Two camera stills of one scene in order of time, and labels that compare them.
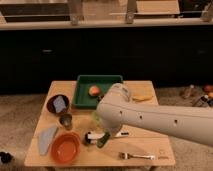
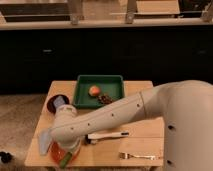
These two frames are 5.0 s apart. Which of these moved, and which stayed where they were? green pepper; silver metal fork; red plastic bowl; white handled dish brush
Moved: green pepper
Stayed: silver metal fork; white handled dish brush; red plastic bowl
